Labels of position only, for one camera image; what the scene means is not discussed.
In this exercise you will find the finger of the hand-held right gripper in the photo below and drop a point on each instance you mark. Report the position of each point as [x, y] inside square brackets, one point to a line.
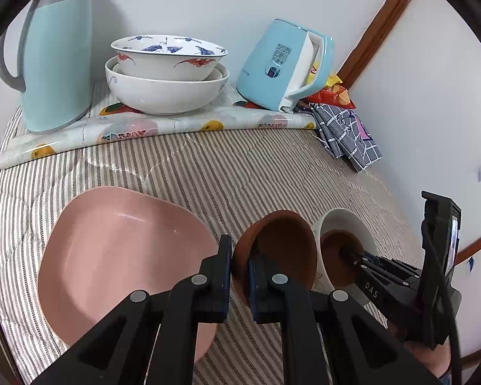
[368, 261]
[374, 286]

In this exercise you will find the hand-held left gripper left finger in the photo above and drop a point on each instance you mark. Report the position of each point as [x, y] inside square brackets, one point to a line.
[224, 284]

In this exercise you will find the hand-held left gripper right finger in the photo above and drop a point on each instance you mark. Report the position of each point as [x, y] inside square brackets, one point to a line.
[253, 292]

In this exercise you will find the white ceramic bowl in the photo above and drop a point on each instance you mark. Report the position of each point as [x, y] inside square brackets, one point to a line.
[344, 220]

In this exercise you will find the pink plastic plate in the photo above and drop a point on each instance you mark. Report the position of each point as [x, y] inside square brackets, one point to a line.
[120, 256]

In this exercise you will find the person's right hand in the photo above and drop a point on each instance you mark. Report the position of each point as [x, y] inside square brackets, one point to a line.
[427, 359]

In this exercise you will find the blue sticker scrap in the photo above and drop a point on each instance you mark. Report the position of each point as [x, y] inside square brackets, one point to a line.
[470, 263]

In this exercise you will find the grey striped tablecloth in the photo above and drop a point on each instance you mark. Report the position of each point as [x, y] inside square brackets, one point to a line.
[224, 176]

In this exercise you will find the grey checked cloth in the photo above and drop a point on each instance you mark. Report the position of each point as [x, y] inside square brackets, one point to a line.
[344, 136]

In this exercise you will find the red orange snack bag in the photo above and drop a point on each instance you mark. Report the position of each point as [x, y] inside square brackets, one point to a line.
[332, 97]

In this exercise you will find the rolled patterned vinyl mat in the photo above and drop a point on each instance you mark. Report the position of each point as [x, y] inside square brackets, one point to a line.
[164, 126]

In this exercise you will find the yellow snack bag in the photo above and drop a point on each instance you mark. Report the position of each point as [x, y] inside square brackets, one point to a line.
[329, 80]

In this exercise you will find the large plain white bowl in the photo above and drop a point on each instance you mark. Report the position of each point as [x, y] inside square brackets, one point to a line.
[164, 96]

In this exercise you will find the light blue electric kettle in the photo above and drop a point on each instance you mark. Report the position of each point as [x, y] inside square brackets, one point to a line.
[270, 68]

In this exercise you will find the painted white porcelain bowl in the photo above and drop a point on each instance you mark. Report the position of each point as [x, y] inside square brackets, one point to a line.
[164, 58]

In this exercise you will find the light blue thermos jug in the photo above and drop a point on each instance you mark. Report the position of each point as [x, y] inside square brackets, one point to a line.
[56, 60]

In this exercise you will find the brown wooden trim post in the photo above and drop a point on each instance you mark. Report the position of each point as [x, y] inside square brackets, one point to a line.
[378, 32]
[479, 248]

